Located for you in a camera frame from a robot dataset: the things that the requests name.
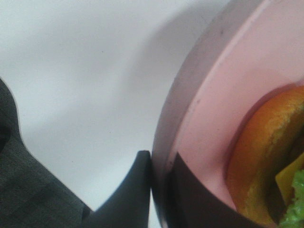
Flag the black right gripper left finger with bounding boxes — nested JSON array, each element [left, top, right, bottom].
[[82, 151, 152, 228]]

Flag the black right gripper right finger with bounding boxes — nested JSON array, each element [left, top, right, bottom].
[[166, 152, 278, 228]]

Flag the burger with lettuce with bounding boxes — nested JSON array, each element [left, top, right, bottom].
[[226, 86, 304, 227]]

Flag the pink round plate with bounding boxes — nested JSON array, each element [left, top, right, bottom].
[[151, 0, 304, 228]]

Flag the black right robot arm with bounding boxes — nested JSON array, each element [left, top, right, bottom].
[[0, 79, 257, 228]]

